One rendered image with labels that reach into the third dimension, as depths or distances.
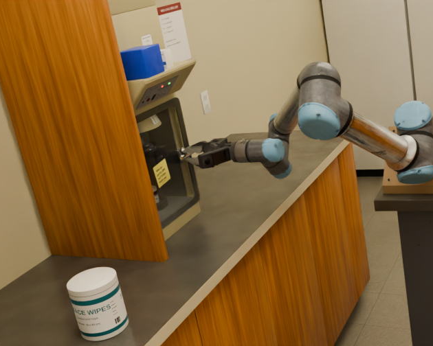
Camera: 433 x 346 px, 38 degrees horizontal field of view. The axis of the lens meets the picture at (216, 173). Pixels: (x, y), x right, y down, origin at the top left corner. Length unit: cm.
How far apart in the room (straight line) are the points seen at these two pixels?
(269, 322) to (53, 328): 83
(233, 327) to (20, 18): 117
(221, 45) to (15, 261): 176
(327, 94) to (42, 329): 102
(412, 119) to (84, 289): 113
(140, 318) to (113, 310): 10
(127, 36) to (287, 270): 106
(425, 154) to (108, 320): 106
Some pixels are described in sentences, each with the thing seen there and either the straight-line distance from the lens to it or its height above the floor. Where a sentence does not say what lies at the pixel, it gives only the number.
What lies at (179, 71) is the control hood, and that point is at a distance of 208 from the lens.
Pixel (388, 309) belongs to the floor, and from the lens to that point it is 337.
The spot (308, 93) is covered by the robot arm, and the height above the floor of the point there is 141.
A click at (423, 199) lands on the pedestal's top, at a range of 217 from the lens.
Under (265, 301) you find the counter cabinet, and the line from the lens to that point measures 226.
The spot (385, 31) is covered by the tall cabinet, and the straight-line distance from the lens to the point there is 482.
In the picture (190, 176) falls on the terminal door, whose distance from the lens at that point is 227.
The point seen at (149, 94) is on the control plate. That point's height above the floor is 145.
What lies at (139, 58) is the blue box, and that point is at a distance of 193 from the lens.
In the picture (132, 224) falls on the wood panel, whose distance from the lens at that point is 202.
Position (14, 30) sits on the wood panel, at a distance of 208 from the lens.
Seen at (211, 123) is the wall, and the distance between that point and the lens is 329.
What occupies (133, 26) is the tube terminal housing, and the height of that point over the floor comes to 166.
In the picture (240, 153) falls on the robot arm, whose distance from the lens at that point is 204.
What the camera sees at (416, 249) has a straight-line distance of 232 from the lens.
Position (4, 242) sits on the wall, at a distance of 222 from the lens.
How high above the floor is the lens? 176
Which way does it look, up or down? 17 degrees down
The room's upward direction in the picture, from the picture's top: 12 degrees counter-clockwise
